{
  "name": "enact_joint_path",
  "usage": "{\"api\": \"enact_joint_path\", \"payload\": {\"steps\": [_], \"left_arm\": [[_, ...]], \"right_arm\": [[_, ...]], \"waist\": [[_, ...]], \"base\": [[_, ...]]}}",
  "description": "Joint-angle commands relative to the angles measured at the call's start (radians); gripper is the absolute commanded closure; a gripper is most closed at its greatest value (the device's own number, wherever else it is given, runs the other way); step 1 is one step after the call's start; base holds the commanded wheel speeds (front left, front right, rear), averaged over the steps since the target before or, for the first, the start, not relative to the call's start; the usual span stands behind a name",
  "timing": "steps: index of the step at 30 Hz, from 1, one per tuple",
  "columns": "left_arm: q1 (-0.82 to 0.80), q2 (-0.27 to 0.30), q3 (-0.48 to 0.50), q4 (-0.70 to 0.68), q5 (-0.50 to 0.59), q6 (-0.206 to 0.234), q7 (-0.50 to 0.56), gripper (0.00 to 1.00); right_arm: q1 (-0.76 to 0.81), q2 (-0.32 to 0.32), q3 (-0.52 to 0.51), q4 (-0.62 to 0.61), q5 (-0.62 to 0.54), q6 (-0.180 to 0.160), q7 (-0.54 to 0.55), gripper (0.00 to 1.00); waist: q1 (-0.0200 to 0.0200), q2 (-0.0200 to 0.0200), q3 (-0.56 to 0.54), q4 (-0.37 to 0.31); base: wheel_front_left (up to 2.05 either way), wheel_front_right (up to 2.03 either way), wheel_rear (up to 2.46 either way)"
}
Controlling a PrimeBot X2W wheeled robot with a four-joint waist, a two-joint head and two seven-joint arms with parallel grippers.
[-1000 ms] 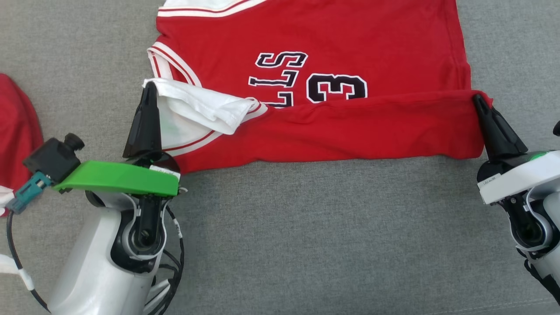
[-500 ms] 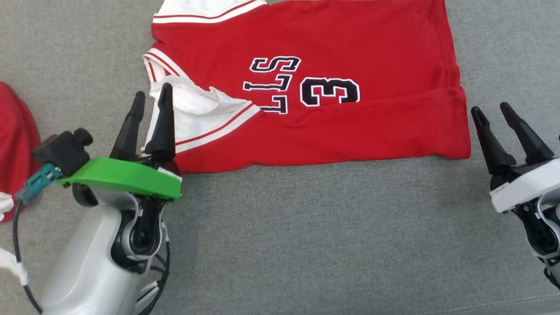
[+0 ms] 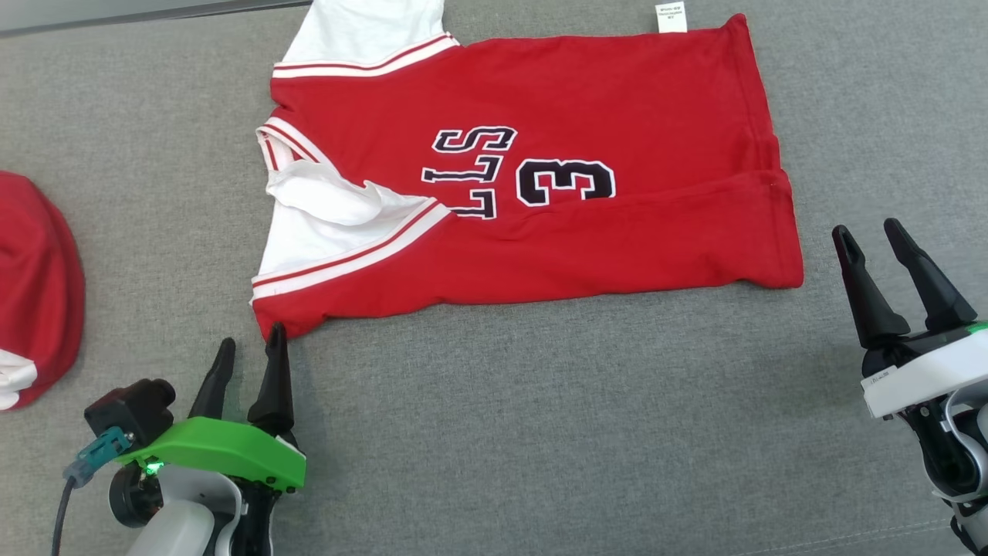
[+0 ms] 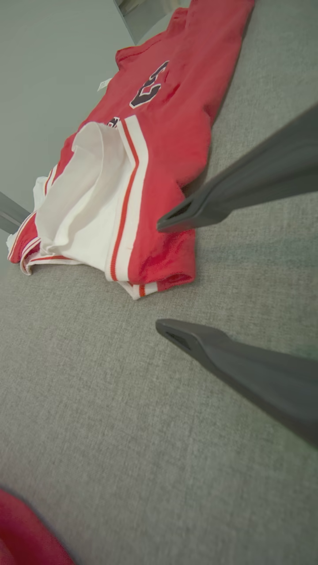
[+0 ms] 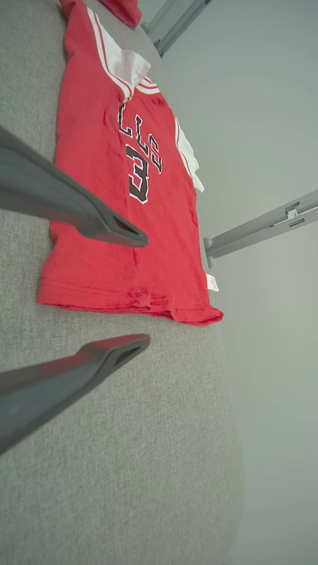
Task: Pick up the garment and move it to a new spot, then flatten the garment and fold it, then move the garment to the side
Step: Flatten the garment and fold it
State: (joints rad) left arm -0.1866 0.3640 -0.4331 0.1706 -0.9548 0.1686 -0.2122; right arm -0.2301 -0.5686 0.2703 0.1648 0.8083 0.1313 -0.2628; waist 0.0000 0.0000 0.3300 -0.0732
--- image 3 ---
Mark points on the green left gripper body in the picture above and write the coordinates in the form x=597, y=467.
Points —
x=224, y=452

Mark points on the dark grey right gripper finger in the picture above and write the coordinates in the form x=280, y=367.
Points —
x=868, y=301
x=930, y=289

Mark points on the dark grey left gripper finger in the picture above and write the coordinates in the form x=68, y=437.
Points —
x=274, y=394
x=212, y=390

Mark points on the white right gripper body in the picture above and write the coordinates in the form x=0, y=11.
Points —
x=918, y=374

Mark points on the red shorts with white trim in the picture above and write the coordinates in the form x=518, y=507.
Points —
x=38, y=293

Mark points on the red jersey with white sleeves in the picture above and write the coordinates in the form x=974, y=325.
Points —
x=617, y=100

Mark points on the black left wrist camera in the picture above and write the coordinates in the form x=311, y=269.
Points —
x=131, y=409

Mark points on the grey partition base rail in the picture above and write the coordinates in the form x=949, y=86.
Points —
x=116, y=17

